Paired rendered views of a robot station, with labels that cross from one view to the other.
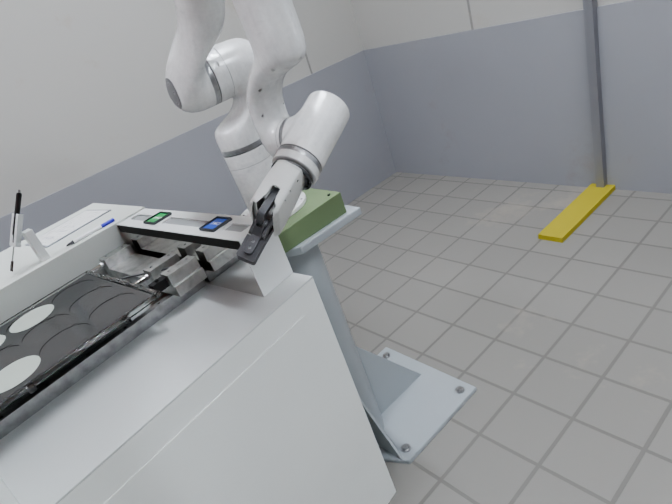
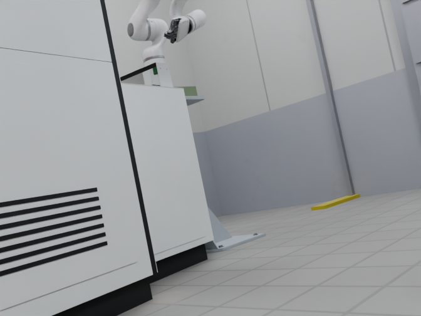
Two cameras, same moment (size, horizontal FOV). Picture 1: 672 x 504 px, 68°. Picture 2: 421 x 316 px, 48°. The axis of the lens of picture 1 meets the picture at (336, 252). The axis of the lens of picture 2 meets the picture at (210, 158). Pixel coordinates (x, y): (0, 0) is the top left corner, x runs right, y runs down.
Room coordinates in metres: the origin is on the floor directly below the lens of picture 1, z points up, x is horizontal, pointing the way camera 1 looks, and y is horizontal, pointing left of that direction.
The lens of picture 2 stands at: (-1.26, 0.54, 0.34)
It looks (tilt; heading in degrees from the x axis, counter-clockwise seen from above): 3 degrees up; 346
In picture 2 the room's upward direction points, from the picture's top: 12 degrees counter-clockwise
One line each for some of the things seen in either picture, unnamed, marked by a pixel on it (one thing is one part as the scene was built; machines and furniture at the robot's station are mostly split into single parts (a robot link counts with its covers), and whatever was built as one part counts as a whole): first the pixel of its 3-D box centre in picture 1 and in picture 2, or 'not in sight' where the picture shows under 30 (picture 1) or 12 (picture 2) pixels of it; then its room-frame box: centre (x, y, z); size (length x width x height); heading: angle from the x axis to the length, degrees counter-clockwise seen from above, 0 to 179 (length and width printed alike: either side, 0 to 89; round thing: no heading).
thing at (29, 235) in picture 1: (23, 240); not in sight; (1.24, 0.72, 1.03); 0.06 x 0.04 x 0.13; 131
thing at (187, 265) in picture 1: (180, 270); not in sight; (1.05, 0.35, 0.89); 0.08 x 0.03 x 0.03; 131
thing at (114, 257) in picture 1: (116, 255); not in sight; (1.29, 0.56, 0.89); 0.08 x 0.03 x 0.03; 131
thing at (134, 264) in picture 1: (152, 272); not in sight; (1.17, 0.45, 0.87); 0.36 x 0.08 x 0.03; 41
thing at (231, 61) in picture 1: (236, 95); (154, 40); (1.28, 0.10, 1.18); 0.19 x 0.12 x 0.24; 113
